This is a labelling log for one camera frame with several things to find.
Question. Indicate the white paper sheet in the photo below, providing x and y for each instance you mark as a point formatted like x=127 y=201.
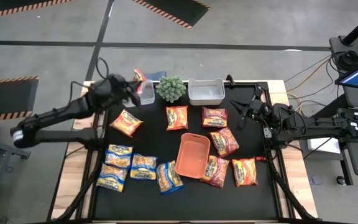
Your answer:
x=322 y=145

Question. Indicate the orange plastic bin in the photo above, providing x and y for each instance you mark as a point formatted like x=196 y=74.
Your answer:
x=193 y=155

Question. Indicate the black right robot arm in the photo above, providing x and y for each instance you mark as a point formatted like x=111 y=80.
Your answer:
x=315 y=124

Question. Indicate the grey stand base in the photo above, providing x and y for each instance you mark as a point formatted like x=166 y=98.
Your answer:
x=337 y=46

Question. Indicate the black caster wheel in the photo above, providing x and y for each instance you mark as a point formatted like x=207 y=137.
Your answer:
x=341 y=180

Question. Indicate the green artificial potted plant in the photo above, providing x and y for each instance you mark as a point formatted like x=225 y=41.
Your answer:
x=170 y=88

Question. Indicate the orange Maruchan ramen pack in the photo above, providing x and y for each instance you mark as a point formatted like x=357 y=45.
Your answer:
x=244 y=171
x=139 y=74
x=176 y=117
x=126 y=123

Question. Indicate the white plastic bin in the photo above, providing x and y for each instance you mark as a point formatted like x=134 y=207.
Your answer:
x=206 y=93

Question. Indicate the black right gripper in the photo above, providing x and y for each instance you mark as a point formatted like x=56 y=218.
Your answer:
x=257 y=105

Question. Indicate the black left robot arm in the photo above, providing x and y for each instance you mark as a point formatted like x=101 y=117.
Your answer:
x=57 y=112

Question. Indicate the red Maruchan ramen pack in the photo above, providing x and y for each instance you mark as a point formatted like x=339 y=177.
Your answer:
x=224 y=141
x=215 y=171
x=214 y=117

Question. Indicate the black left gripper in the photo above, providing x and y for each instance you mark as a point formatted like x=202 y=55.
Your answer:
x=107 y=91

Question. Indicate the black table mat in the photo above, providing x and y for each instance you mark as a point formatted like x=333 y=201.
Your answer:
x=179 y=202

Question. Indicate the red tag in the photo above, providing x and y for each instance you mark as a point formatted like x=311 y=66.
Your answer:
x=260 y=159

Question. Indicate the clear plastic bin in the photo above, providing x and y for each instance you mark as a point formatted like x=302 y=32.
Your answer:
x=148 y=93

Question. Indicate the blue Maruchan ramen pack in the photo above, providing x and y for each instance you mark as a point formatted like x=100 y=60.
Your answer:
x=143 y=166
x=112 y=177
x=118 y=155
x=169 y=178

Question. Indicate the clear plastic disc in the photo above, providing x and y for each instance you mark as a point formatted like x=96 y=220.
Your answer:
x=316 y=180

